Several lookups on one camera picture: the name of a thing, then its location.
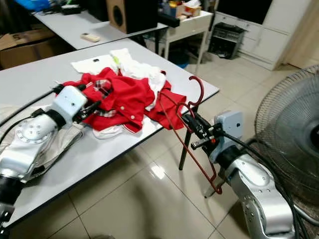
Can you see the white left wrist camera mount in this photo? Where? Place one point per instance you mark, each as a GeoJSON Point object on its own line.
{"type": "Point", "coordinates": [70, 102]}

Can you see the black wooden speaker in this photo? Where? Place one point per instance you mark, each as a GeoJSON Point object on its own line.
{"type": "Point", "coordinates": [134, 15]}

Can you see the blue plastic object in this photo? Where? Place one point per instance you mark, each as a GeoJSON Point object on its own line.
{"type": "Point", "coordinates": [30, 4]}

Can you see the black television screen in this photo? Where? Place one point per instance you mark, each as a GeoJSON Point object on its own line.
{"type": "Point", "coordinates": [244, 10]}

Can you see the white remote control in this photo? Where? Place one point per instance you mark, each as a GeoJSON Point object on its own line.
{"type": "Point", "coordinates": [90, 37]}

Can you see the folded white garment black label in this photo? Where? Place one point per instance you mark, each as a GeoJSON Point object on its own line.
{"type": "Point", "coordinates": [94, 64]}

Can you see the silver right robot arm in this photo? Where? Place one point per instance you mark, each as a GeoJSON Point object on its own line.
{"type": "Point", "coordinates": [259, 199]}

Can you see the grey standing fan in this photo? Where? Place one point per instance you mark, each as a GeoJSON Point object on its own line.
{"type": "Point", "coordinates": [289, 124]}

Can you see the beige trousers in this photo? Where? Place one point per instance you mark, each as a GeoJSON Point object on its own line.
{"type": "Point", "coordinates": [65, 144]}

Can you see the brown cardboard box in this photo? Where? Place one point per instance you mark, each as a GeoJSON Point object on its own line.
{"type": "Point", "coordinates": [25, 52]}

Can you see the long white side table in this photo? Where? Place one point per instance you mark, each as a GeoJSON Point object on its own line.
{"type": "Point", "coordinates": [70, 27]}

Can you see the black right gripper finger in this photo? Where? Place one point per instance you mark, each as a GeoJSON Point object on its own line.
{"type": "Point", "coordinates": [195, 134]}
{"type": "Point", "coordinates": [193, 122]}

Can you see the red polo shirt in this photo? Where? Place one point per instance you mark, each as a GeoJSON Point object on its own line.
{"type": "Point", "coordinates": [129, 99]}

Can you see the white garment green print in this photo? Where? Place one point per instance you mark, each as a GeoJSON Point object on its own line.
{"type": "Point", "coordinates": [137, 67]}

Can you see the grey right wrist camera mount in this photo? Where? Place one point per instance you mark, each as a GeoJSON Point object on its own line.
{"type": "Point", "coordinates": [227, 132]}

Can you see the small white desk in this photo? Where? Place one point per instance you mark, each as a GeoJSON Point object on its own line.
{"type": "Point", "coordinates": [189, 24]}

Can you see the white table black legs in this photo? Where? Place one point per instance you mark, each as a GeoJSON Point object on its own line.
{"type": "Point", "coordinates": [114, 149]}

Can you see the low white cabinet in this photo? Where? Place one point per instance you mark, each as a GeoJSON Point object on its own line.
{"type": "Point", "coordinates": [269, 40]}

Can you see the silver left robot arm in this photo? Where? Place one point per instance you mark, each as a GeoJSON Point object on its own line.
{"type": "Point", "coordinates": [30, 144]}

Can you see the red clothes hanger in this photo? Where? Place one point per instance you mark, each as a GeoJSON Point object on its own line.
{"type": "Point", "coordinates": [203, 92]}

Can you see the black plastic crate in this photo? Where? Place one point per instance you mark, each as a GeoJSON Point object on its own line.
{"type": "Point", "coordinates": [227, 40]}

